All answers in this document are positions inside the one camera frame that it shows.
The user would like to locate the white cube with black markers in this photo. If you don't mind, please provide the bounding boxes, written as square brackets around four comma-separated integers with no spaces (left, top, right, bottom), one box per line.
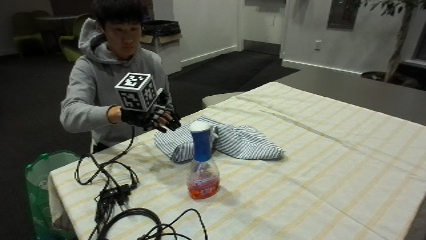
[114,72,159,113]

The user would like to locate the blue white striped cloth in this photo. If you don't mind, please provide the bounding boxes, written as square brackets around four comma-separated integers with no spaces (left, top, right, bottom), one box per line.
[153,115,285,164]

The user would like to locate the spray bottle with orange liquid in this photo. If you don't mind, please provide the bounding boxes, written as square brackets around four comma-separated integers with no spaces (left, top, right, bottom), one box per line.
[187,120,221,201]

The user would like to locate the the person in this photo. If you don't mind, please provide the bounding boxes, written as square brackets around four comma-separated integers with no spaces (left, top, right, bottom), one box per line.
[59,0,176,154]

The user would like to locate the white bin with black liner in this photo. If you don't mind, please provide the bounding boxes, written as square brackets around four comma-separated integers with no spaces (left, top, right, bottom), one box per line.
[140,19,184,76]

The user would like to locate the cream striped tablecloth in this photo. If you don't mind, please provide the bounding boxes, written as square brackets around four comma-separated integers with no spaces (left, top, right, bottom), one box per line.
[47,81,426,240]

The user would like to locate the green armchair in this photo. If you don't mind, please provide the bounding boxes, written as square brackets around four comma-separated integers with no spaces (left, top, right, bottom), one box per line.
[58,13,92,63]

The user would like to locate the green bin with clear liner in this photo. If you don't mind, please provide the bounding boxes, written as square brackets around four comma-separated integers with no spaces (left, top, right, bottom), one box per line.
[24,150,83,240]

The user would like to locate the dark round table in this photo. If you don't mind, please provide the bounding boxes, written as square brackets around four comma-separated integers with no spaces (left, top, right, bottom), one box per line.
[34,13,83,51]

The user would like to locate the indoor tree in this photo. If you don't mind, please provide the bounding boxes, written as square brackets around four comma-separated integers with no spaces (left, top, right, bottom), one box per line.
[360,0,426,83]

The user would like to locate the black cable bundle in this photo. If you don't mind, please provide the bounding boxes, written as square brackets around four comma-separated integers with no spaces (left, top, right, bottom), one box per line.
[74,125,211,240]

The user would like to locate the dark wall panel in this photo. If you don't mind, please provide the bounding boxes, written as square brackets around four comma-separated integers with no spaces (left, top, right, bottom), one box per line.
[327,0,362,30]

